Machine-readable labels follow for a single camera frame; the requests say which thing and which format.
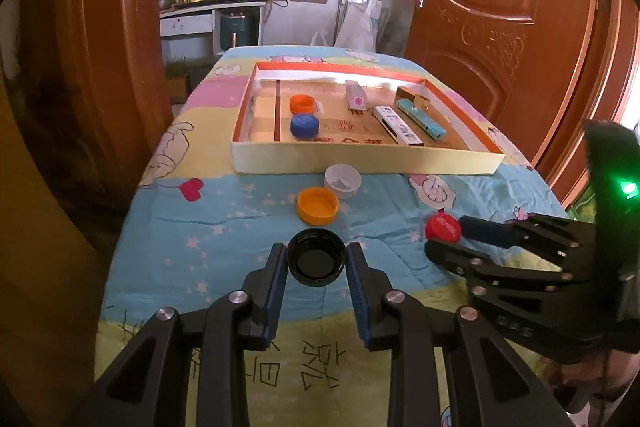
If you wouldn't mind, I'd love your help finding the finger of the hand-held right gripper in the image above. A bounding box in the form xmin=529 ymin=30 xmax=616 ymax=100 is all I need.
xmin=458 ymin=212 xmax=583 ymax=250
xmin=424 ymin=239 xmax=568 ymax=299

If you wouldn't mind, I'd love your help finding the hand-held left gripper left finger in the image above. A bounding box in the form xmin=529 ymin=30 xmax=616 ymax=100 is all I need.
xmin=65 ymin=243 xmax=288 ymax=427

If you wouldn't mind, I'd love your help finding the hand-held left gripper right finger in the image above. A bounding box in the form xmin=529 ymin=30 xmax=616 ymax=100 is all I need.
xmin=346 ymin=242 xmax=573 ymax=427

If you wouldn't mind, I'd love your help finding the red bottle cap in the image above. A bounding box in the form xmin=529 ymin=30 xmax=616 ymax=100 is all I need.
xmin=425 ymin=213 xmax=463 ymax=243

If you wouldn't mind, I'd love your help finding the black bottle cap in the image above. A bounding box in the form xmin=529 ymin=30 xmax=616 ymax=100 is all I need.
xmin=286 ymin=229 xmax=347 ymax=288

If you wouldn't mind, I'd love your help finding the orange-rimmed cardboard tray box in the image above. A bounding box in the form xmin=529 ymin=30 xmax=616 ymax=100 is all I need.
xmin=230 ymin=61 xmax=506 ymax=176

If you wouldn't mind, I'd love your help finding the teal long box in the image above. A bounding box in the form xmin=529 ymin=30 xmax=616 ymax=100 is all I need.
xmin=396 ymin=99 xmax=447 ymax=140

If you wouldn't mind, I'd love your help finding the white and black box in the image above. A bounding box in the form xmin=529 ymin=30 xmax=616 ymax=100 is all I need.
xmin=372 ymin=106 xmax=425 ymax=146

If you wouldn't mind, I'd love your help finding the small gold box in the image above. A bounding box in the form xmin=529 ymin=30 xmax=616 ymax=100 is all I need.
xmin=396 ymin=87 xmax=432 ymax=110

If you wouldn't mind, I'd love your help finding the blue bottle cap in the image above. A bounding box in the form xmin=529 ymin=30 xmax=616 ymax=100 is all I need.
xmin=290 ymin=114 xmax=321 ymax=139

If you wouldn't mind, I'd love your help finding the small pink grey box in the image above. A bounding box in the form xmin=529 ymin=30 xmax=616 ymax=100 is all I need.
xmin=345 ymin=82 xmax=368 ymax=112

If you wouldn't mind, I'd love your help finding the person's right hand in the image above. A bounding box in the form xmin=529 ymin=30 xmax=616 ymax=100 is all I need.
xmin=545 ymin=354 xmax=608 ymax=413

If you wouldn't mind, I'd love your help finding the yellow-orange bottle cap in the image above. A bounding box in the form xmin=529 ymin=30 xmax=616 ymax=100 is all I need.
xmin=296 ymin=187 xmax=341 ymax=225

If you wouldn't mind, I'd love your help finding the white bottle cap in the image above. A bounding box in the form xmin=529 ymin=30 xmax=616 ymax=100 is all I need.
xmin=323 ymin=163 xmax=362 ymax=199

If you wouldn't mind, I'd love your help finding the orange bottle cap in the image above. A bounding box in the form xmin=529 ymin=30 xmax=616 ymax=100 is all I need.
xmin=289 ymin=94 xmax=317 ymax=115

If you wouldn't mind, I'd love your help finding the brown door with window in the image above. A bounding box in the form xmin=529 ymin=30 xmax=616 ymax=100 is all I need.
xmin=402 ymin=0 xmax=640 ymax=208

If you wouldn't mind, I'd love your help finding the white plastic bag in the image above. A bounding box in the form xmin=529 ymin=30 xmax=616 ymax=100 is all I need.
xmin=334 ymin=0 xmax=383 ymax=52

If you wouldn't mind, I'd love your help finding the dark green air fryer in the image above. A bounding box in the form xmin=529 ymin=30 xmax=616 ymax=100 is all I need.
xmin=220 ymin=12 xmax=258 ymax=55

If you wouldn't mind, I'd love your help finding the grey kitchen desk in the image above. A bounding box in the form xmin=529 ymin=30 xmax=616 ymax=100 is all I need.
xmin=159 ymin=2 xmax=266 ymax=55

